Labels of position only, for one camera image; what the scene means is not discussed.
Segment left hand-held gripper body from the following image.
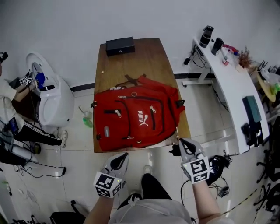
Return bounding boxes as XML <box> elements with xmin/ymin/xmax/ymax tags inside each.
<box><xmin>93</xmin><ymin>170</ymin><xmax>127</xmax><ymax>199</ymax></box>

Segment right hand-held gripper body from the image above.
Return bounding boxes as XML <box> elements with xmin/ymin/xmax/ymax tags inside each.
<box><xmin>181</xmin><ymin>155</ymin><xmax>211</xmax><ymax>185</ymax></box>

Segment red backpack bag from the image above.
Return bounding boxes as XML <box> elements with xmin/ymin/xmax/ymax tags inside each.
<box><xmin>90</xmin><ymin>73</ymin><xmax>186</xmax><ymax>152</ymax></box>

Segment person's right forearm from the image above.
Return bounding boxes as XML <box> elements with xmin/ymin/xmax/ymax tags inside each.
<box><xmin>192</xmin><ymin>180</ymin><xmax>223</xmax><ymax>224</ymax></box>

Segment person's left forearm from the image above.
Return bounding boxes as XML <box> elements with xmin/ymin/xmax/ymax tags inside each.
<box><xmin>84</xmin><ymin>194</ymin><xmax>115</xmax><ymax>224</ymax></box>

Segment black bag on floor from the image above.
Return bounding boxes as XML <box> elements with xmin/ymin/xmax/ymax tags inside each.
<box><xmin>205</xmin><ymin>154</ymin><xmax>230</xmax><ymax>186</ymax></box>

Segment person's white shoe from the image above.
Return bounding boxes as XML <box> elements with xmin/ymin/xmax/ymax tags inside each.
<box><xmin>58</xmin><ymin>129</ymin><xmax>69</xmax><ymax>148</ymax></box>
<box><xmin>142</xmin><ymin>164</ymin><xmax>154</xmax><ymax>176</ymax></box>

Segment person's black trousers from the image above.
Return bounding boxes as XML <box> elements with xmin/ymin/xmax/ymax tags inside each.
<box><xmin>117</xmin><ymin>173</ymin><xmax>174</xmax><ymax>210</ymax></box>

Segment green plastic bottle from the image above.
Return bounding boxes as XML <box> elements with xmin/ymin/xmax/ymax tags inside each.
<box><xmin>82</xmin><ymin>111</ymin><xmax>94</xmax><ymax>129</ymax></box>

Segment black chair base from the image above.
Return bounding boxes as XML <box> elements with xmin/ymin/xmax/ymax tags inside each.
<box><xmin>49</xmin><ymin>199</ymin><xmax>86</xmax><ymax>224</ymax></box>

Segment person's grey sweatshirt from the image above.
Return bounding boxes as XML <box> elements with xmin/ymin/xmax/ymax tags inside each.
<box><xmin>108</xmin><ymin>198</ymin><xmax>193</xmax><ymax>224</ymax></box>

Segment black desk device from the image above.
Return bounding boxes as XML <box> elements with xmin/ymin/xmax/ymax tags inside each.
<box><xmin>241</xmin><ymin>121</ymin><xmax>265</xmax><ymax>147</ymax></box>

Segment teal box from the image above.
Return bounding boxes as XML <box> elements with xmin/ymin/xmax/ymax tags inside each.
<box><xmin>242</xmin><ymin>95</ymin><xmax>263</xmax><ymax>123</ymax></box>

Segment white desk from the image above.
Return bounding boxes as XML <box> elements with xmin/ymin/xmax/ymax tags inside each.
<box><xmin>181</xmin><ymin>36</ymin><xmax>270</xmax><ymax>155</ymax></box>

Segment black office chair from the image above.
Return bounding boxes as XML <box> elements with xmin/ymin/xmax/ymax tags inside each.
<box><xmin>255</xmin><ymin>115</ymin><xmax>280</xmax><ymax>213</ymax></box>

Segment white toilet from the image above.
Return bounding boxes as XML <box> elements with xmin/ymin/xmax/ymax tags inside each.
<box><xmin>25</xmin><ymin>52</ymin><xmax>75</xmax><ymax>128</ymax></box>

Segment white cylinder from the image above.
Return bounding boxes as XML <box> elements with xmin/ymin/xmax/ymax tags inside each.
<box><xmin>11</xmin><ymin>144</ymin><xmax>39</xmax><ymax>163</ymax></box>

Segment round straw hat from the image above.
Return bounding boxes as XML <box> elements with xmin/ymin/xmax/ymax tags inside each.
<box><xmin>255</xmin><ymin>69</ymin><xmax>277</xmax><ymax>103</ymax></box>

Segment white power strip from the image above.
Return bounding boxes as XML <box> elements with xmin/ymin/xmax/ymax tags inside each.
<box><xmin>195</xmin><ymin>45</ymin><xmax>206</xmax><ymax>57</ymax></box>

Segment dried brown flowers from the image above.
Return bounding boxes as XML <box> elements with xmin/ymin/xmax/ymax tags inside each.
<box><xmin>238</xmin><ymin>46</ymin><xmax>254</xmax><ymax>69</ymax></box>

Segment black device with blue screen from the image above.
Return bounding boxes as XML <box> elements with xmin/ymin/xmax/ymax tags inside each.
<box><xmin>9</xmin><ymin>117</ymin><xmax>20</xmax><ymax>134</ymax></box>

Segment short black bottle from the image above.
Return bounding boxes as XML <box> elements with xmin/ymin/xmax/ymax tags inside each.
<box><xmin>210</xmin><ymin>37</ymin><xmax>225</xmax><ymax>56</ymax></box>

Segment pink and red items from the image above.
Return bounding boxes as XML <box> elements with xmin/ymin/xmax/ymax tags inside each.
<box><xmin>222</xmin><ymin>43</ymin><xmax>240</xmax><ymax>66</ymax></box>

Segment black router with antennas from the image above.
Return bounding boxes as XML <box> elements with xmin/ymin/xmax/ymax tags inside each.
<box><xmin>257</xmin><ymin>60</ymin><xmax>269</xmax><ymax>73</ymax></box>

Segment tall black bottle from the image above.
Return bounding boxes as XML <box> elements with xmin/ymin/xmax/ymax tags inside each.
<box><xmin>199</xmin><ymin>25</ymin><xmax>215</xmax><ymax>49</ymax></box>

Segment black rectangular box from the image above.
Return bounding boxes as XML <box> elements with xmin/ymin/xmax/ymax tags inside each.
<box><xmin>105</xmin><ymin>36</ymin><xmax>136</xmax><ymax>57</ymax></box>

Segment black keychain charm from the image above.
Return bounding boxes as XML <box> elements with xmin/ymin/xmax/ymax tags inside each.
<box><xmin>168</xmin><ymin>143</ymin><xmax>181</xmax><ymax>157</ymax></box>

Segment tangle of black cables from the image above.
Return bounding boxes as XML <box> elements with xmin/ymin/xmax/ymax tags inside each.
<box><xmin>180</xmin><ymin>176</ymin><xmax>231</xmax><ymax>206</ymax></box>

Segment black floor cable with adapter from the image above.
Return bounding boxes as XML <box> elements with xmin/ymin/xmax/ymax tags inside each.
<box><xmin>12</xmin><ymin>161</ymin><xmax>67</xmax><ymax>179</ymax></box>

